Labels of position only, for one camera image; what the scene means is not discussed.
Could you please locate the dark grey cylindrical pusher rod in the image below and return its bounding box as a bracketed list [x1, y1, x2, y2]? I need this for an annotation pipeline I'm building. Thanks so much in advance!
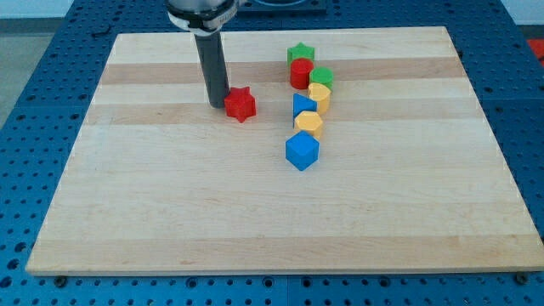
[195, 31, 230, 109]

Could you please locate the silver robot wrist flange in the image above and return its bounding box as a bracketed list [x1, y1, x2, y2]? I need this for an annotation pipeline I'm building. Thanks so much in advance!
[164, 0, 238, 36]

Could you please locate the red star block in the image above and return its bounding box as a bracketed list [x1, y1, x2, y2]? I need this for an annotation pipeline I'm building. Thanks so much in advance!
[224, 87, 257, 123]

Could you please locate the green star block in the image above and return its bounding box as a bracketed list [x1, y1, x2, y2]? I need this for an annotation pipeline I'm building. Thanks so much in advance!
[286, 42, 315, 65]

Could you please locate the red cylinder block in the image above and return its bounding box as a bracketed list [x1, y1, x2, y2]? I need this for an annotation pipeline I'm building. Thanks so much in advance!
[290, 58, 314, 89]

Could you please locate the blue triangle block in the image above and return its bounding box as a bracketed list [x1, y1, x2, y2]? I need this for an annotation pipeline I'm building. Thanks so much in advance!
[292, 93, 317, 125]

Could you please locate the yellow heart block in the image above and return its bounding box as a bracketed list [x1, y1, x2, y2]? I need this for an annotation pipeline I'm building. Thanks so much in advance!
[308, 82, 332, 115]

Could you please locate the yellow hexagon block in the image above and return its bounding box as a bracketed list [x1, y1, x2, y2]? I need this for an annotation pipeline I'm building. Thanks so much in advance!
[294, 110, 324, 139]

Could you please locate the blue cube block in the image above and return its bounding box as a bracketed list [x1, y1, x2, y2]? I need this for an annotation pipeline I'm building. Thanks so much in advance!
[286, 131, 320, 171]

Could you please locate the wooden board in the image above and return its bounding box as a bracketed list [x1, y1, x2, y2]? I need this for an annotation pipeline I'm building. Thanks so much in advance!
[26, 26, 543, 276]

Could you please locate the red object at edge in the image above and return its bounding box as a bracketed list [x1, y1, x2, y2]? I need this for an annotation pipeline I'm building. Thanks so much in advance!
[527, 38, 544, 65]

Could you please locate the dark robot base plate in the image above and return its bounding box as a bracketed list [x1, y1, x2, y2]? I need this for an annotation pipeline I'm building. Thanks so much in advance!
[237, 0, 329, 17]

